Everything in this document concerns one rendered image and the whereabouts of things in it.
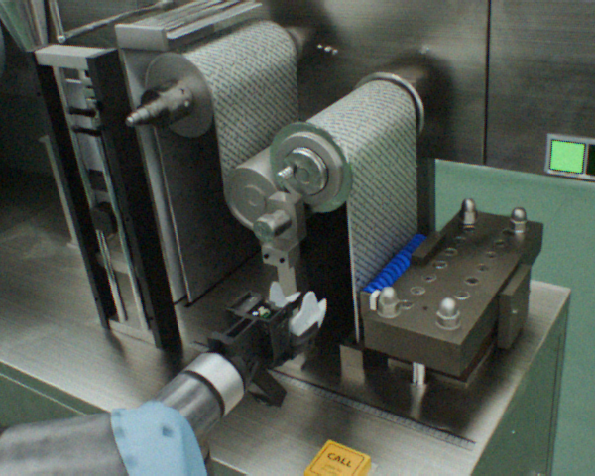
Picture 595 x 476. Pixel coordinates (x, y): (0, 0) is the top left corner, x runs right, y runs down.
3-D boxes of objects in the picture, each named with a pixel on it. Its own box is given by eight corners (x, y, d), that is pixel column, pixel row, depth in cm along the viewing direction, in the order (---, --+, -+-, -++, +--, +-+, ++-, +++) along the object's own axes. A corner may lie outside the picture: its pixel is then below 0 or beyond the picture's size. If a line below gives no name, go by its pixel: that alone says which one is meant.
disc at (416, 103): (433, 147, 125) (363, 158, 134) (434, 146, 125) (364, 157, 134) (410, 64, 120) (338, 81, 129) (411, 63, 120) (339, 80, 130)
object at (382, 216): (353, 298, 118) (346, 197, 109) (415, 234, 134) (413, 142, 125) (356, 299, 117) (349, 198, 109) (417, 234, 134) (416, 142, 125)
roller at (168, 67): (157, 132, 126) (140, 53, 119) (242, 87, 143) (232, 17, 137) (218, 142, 118) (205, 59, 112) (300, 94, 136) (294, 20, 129)
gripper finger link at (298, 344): (325, 324, 100) (283, 358, 94) (326, 333, 100) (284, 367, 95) (300, 313, 103) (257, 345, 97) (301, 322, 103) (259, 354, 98)
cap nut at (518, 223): (505, 231, 131) (506, 209, 129) (511, 222, 133) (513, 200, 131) (525, 235, 129) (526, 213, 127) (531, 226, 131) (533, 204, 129)
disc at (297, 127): (363, 208, 107) (288, 216, 116) (365, 207, 107) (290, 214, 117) (332, 115, 102) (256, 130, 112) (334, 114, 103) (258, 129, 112)
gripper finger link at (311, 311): (337, 280, 101) (294, 310, 96) (340, 313, 104) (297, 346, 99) (321, 273, 103) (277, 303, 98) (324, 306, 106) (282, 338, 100)
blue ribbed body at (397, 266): (360, 304, 119) (359, 287, 117) (416, 244, 134) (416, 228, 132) (379, 309, 117) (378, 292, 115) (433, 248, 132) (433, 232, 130)
